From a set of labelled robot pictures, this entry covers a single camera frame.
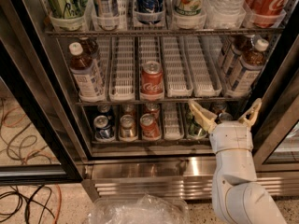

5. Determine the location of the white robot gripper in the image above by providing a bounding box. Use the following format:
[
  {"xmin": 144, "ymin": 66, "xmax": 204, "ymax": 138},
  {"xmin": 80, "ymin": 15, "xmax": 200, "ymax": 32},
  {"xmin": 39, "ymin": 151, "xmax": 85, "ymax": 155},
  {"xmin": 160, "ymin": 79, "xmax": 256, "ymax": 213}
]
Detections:
[{"xmin": 188, "ymin": 98, "xmax": 262, "ymax": 154}]

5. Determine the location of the tea bottle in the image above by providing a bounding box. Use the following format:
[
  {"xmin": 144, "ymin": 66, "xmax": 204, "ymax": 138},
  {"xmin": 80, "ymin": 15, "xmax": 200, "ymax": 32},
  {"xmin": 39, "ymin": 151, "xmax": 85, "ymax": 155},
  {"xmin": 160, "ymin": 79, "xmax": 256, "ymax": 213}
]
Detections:
[
  {"xmin": 228, "ymin": 38, "xmax": 269, "ymax": 92},
  {"xmin": 79, "ymin": 37, "xmax": 100, "ymax": 62},
  {"xmin": 218, "ymin": 35, "xmax": 254, "ymax": 77},
  {"xmin": 69, "ymin": 42, "xmax": 105, "ymax": 102}
]

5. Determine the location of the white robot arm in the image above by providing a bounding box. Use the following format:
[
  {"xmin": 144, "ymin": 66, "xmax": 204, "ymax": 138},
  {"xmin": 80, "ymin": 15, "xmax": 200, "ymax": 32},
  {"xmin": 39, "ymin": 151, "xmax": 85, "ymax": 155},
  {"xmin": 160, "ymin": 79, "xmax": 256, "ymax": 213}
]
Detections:
[{"xmin": 188, "ymin": 98, "xmax": 287, "ymax": 224}]

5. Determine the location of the white bottom shelf tray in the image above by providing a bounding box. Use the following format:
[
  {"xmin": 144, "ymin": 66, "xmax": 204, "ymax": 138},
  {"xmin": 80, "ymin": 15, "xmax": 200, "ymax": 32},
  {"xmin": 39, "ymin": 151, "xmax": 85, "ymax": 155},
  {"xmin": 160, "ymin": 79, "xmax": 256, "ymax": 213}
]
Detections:
[{"xmin": 163, "ymin": 103, "xmax": 184, "ymax": 140}]

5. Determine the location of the white shelf tray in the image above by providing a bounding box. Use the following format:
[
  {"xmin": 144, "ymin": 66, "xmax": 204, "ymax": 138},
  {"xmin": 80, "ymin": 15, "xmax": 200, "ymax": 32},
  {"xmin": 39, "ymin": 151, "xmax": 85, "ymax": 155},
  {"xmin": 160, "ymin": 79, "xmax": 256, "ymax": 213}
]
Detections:
[
  {"xmin": 184, "ymin": 36, "xmax": 222, "ymax": 98},
  {"xmin": 161, "ymin": 36, "xmax": 193, "ymax": 97},
  {"xmin": 109, "ymin": 37, "xmax": 135, "ymax": 102},
  {"xmin": 163, "ymin": 103, "xmax": 184, "ymax": 140}
]

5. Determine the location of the red cola can middle shelf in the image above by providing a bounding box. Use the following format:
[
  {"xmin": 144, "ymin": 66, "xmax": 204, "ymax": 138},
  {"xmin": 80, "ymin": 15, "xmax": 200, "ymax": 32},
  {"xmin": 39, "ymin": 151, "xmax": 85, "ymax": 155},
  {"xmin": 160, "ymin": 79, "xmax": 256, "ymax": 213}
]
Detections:
[{"xmin": 141, "ymin": 61, "xmax": 163, "ymax": 95}]

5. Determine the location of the red coca-cola bottle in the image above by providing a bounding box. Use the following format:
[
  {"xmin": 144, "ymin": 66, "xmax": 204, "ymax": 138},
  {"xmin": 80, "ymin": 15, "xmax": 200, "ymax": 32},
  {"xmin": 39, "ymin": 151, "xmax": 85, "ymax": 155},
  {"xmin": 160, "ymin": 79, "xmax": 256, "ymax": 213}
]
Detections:
[{"xmin": 246, "ymin": 0, "xmax": 287, "ymax": 28}]

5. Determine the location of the fridge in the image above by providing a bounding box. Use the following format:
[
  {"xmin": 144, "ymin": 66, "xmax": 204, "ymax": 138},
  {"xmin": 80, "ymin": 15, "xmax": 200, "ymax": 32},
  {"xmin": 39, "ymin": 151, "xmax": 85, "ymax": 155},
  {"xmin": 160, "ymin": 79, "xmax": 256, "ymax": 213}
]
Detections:
[{"xmin": 0, "ymin": 0, "xmax": 298, "ymax": 200}]

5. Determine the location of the orange can front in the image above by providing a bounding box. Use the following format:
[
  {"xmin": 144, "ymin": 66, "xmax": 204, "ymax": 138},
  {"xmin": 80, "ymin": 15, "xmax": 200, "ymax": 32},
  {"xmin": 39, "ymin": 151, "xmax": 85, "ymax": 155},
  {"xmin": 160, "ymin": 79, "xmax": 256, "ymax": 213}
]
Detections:
[{"xmin": 218, "ymin": 112, "xmax": 233, "ymax": 123}]

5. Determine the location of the green can front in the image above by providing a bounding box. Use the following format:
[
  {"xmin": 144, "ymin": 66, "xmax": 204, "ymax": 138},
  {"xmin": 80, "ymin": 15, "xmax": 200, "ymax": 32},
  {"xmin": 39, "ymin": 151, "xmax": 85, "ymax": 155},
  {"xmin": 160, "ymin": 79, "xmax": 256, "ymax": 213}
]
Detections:
[{"xmin": 187, "ymin": 111, "xmax": 206, "ymax": 139}]

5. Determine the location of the red can front bottom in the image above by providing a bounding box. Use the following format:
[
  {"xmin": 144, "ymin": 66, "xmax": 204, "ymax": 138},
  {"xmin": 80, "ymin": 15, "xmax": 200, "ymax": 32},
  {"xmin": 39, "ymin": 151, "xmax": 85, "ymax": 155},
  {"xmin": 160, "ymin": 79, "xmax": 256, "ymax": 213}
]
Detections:
[{"xmin": 140, "ymin": 113, "xmax": 160, "ymax": 138}]

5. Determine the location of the gold can front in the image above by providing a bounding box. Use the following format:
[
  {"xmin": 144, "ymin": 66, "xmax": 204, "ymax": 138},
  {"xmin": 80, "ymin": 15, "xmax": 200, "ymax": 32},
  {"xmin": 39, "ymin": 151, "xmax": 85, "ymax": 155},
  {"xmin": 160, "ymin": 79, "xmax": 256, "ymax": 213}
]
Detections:
[{"xmin": 120, "ymin": 115, "xmax": 136, "ymax": 138}]

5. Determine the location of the clear plastic bin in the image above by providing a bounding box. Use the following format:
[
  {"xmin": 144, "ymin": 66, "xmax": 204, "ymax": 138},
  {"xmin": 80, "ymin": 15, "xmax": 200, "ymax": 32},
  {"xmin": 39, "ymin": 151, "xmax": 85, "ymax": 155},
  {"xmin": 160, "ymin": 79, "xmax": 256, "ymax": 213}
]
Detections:
[{"xmin": 88, "ymin": 194, "xmax": 190, "ymax": 224}]

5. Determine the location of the blue pepsi can front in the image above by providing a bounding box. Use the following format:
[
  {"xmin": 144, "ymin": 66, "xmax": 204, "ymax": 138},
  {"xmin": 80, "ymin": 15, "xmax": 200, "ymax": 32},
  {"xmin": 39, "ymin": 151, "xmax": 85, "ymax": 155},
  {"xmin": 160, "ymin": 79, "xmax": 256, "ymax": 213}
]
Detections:
[{"xmin": 93, "ymin": 116, "xmax": 114, "ymax": 139}]

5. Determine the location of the silver tall can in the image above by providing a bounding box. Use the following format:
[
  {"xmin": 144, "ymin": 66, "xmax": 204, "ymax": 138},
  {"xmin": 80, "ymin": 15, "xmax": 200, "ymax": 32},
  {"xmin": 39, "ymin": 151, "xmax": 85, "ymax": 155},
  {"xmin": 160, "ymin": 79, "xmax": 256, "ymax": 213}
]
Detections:
[{"xmin": 93, "ymin": 0, "xmax": 119, "ymax": 18}]

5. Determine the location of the orange cable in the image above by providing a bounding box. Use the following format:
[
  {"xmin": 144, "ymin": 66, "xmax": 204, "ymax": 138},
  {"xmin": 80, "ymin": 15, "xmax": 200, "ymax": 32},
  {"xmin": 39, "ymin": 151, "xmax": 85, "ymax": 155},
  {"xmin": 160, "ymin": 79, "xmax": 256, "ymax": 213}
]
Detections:
[{"xmin": 0, "ymin": 105, "xmax": 63, "ymax": 224}]

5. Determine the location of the black cable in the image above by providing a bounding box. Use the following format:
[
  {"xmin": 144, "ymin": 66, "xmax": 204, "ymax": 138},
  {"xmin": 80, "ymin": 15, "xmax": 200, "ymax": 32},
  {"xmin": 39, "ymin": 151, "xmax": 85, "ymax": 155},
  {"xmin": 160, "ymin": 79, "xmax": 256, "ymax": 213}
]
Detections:
[{"xmin": 0, "ymin": 96, "xmax": 57, "ymax": 224}]

